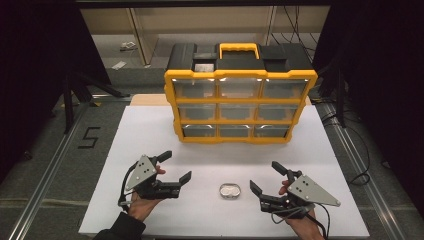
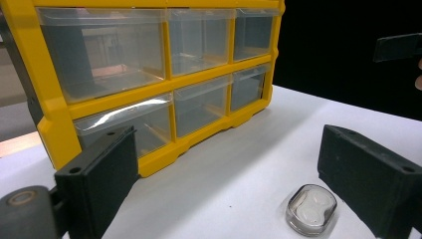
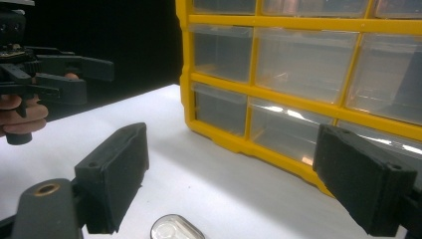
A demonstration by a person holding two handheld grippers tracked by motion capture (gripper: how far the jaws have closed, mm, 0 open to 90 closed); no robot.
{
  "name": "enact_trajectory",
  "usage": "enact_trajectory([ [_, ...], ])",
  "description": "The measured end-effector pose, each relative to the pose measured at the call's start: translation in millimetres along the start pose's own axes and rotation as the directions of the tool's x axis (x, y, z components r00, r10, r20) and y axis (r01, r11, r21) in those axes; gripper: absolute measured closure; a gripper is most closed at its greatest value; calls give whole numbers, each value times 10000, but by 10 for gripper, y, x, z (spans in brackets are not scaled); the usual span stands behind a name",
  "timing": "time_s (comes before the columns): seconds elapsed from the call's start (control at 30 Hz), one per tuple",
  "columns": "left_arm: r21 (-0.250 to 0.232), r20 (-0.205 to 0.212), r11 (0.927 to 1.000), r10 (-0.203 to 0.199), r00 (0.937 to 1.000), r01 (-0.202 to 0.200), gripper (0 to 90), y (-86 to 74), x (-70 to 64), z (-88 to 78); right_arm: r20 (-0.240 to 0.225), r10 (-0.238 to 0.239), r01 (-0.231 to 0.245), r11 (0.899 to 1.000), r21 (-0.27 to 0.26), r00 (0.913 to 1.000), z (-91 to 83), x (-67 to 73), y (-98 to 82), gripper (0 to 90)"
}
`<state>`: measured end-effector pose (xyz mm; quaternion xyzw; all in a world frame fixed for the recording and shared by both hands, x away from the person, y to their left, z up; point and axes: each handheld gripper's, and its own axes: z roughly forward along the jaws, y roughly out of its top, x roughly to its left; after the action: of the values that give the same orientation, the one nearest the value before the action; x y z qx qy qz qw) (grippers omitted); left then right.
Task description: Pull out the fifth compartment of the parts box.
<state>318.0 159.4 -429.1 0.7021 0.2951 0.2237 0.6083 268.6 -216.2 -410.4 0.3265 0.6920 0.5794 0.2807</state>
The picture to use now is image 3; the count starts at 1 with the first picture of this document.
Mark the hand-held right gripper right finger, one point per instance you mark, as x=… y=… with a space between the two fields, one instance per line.
x=361 y=186

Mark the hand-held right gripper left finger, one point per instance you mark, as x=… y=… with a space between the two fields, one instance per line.
x=112 y=172

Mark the small clear plastic case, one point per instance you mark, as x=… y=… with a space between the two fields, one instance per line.
x=172 y=230

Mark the yellow drawer organizer cabinet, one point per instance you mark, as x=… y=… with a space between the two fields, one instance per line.
x=184 y=66

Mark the clear plastic drawer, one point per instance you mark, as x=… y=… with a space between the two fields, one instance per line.
x=282 y=132

